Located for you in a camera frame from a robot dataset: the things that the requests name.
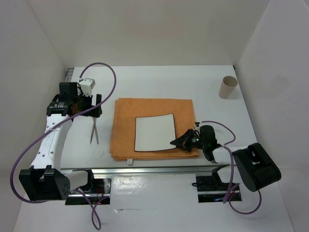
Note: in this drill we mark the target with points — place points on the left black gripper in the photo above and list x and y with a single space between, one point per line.
92 110

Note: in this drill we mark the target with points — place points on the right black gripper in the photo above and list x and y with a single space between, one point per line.
183 141

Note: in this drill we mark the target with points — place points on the white square plate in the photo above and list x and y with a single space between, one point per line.
154 133

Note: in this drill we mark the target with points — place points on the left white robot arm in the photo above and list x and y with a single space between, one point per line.
43 180

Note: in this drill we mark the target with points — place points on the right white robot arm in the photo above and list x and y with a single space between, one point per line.
256 168

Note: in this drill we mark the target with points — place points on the beige paper cup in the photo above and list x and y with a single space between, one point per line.
228 84

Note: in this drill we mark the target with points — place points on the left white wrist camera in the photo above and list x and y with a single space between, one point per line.
86 86

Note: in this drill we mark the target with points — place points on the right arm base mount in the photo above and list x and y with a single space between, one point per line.
210 189

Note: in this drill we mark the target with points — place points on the aluminium rail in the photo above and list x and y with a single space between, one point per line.
198 83

